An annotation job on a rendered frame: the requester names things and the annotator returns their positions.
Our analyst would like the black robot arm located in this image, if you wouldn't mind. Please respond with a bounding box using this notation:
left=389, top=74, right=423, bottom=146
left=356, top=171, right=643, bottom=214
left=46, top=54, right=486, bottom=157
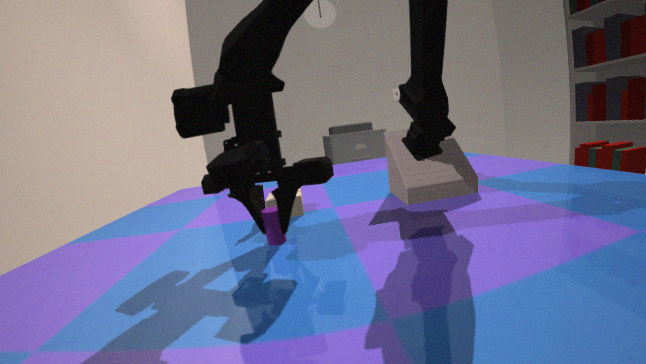
left=171, top=0, right=456, bottom=192

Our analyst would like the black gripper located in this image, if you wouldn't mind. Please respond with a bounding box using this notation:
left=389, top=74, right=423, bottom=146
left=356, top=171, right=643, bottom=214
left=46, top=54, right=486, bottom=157
left=201, top=123, right=334, bottom=235

